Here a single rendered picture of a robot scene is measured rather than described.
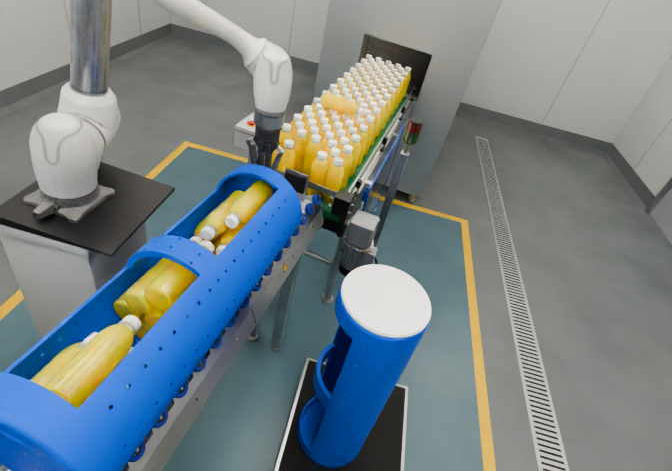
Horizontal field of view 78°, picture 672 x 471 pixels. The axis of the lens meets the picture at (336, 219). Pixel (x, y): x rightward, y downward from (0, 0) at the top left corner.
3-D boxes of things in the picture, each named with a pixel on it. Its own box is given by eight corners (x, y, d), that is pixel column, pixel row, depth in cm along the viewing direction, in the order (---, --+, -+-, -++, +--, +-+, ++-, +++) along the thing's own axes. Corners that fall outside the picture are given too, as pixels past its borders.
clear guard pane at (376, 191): (345, 265, 215) (368, 189, 185) (381, 192, 276) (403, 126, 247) (346, 265, 215) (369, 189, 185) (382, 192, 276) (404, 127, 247)
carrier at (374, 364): (346, 392, 193) (288, 410, 181) (402, 259, 140) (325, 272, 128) (373, 454, 174) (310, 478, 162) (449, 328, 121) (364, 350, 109)
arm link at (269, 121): (263, 97, 124) (261, 115, 128) (248, 106, 117) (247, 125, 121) (290, 106, 123) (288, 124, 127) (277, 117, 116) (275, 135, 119)
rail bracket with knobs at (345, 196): (325, 214, 171) (330, 195, 165) (331, 206, 177) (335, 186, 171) (347, 223, 170) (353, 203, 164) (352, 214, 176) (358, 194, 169)
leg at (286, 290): (268, 349, 219) (282, 266, 181) (273, 340, 224) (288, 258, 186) (278, 353, 219) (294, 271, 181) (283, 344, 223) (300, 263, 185)
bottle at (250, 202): (249, 183, 133) (218, 213, 119) (265, 176, 130) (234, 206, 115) (261, 201, 136) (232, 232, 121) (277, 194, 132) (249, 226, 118)
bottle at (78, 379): (72, 396, 69) (142, 320, 85) (35, 383, 70) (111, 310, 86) (78, 421, 73) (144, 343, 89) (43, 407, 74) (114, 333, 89)
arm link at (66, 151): (26, 195, 119) (10, 128, 106) (53, 160, 133) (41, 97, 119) (88, 203, 123) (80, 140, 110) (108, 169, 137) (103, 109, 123)
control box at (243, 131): (233, 145, 180) (234, 124, 174) (255, 129, 196) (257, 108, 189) (254, 153, 179) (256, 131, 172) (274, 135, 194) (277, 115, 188)
